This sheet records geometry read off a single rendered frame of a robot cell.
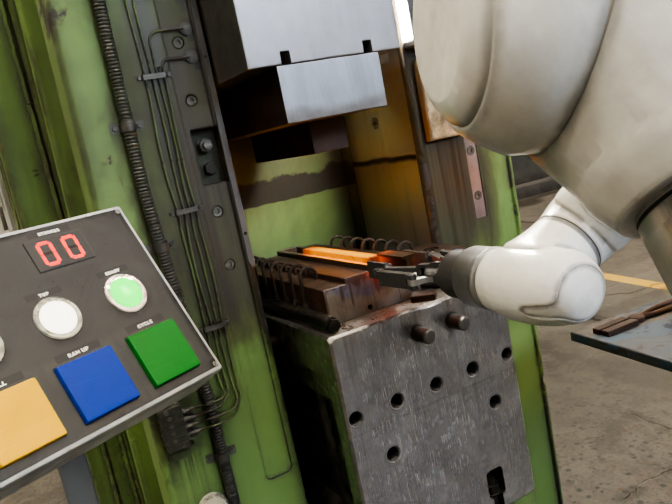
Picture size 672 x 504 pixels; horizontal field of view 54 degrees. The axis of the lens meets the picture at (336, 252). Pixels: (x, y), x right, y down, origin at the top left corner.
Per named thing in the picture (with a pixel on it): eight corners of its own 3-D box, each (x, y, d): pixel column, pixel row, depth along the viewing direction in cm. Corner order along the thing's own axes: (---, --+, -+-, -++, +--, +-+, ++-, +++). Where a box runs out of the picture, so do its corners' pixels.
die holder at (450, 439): (536, 489, 134) (502, 276, 126) (379, 578, 117) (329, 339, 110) (386, 413, 183) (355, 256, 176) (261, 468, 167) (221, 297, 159)
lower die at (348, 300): (422, 294, 125) (414, 250, 124) (330, 326, 117) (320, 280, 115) (321, 274, 162) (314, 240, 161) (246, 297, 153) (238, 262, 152)
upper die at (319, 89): (387, 105, 119) (378, 51, 118) (288, 124, 110) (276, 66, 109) (291, 129, 156) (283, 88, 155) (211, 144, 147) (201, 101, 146)
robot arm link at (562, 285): (494, 332, 93) (549, 271, 97) (582, 354, 80) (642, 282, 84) (457, 274, 89) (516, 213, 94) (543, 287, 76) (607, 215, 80)
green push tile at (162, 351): (202, 363, 89) (172, 316, 90) (157, 386, 83) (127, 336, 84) (196, 369, 90) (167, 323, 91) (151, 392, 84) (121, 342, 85)
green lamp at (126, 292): (149, 304, 89) (141, 273, 88) (114, 315, 87) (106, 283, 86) (144, 301, 91) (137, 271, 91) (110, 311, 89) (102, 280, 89)
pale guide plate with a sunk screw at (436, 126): (465, 133, 143) (452, 53, 140) (431, 141, 139) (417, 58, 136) (458, 134, 145) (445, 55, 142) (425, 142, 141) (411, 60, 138)
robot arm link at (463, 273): (527, 300, 96) (499, 296, 101) (518, 239, 94) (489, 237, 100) (479, 319, 92) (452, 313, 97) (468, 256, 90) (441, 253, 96)
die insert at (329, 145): (349, 146, 127) (343, 115, 126) (314, 154, 124) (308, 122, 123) (285, 157, 154) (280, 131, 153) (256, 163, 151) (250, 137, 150)
